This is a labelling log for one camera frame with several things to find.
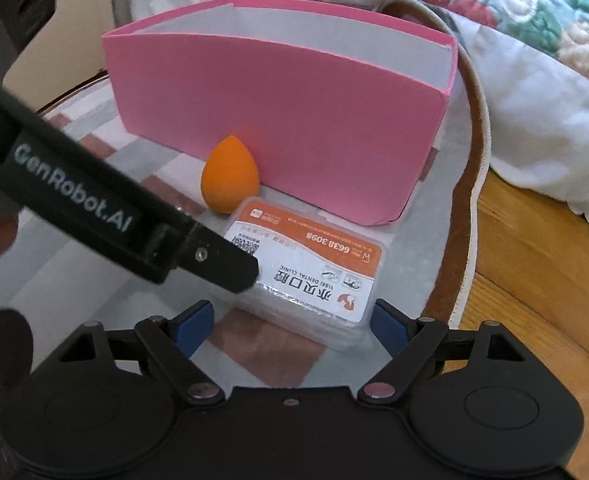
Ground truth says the clear floss pick box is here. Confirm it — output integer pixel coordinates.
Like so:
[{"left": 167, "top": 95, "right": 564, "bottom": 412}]
[{"left": 224, "top": 197, "right": 387, "bottom": 350}]

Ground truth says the orange makeup sponge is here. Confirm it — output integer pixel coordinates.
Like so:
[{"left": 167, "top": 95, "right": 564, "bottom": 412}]
[{"left": 201, "top": 136, "right": 261, "bottom": 214}]

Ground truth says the checkered cartoon rug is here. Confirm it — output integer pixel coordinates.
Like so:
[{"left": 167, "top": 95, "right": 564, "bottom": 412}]
[{"left": 0, "top": 0, "right": 493, "bottom": 391}]

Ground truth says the beige wooden cabinet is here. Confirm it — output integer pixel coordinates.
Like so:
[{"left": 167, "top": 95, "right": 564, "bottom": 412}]
[{"left": 4, "top": 0, "right": 114, "bottom": 110}]

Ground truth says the pink cardboard box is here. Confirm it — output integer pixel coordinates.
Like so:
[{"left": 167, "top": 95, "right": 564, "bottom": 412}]
[{"left": 102, "top": 0, "right": 458, "bottom": 226}]

